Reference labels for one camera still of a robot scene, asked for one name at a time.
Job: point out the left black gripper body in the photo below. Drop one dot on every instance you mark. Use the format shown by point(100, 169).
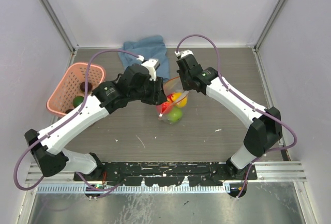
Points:
point(144, 92)

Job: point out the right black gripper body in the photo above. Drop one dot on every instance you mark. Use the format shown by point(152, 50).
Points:
point(184, 80)

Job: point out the red yellow mango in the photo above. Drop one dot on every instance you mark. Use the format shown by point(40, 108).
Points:
point(166, 108)

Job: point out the clear orange zip bag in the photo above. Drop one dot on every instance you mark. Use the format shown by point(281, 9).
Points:
point(172, 86)

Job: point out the yellow pear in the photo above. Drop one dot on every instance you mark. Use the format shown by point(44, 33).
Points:
point(179, 99)

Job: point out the green apple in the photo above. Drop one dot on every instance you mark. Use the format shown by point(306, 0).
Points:
point(175, 115)

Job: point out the dark brown fruit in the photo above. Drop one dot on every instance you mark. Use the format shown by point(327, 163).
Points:
point(68, 111)
point(83, 87)

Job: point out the red apple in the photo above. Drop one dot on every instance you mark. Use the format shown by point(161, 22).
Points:
point(169, 98)

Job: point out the green fruit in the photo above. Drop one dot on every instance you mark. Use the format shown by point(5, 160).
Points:
point(77, 101)

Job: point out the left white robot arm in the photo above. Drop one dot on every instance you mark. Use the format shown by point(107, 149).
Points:
point(50, 153)

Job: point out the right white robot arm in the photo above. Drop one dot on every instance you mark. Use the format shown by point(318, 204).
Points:
point(263, 131)

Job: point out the blue cloth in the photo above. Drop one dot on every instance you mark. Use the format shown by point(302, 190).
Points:
point(151, 47)

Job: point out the pink plastic basket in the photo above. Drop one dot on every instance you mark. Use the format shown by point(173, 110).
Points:
point(68, 88)

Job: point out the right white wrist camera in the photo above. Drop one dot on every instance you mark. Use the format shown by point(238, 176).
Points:
point(182, 54)

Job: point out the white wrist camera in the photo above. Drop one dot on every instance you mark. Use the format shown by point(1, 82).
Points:
point(151, 64)
point(182, 54)

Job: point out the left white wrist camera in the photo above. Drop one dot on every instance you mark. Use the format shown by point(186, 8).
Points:
point(151, 64)

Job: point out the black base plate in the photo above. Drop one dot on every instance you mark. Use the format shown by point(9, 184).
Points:
point(169, 173)

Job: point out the grey slotted cable duct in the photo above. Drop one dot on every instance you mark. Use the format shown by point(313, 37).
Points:
point(183, 188)

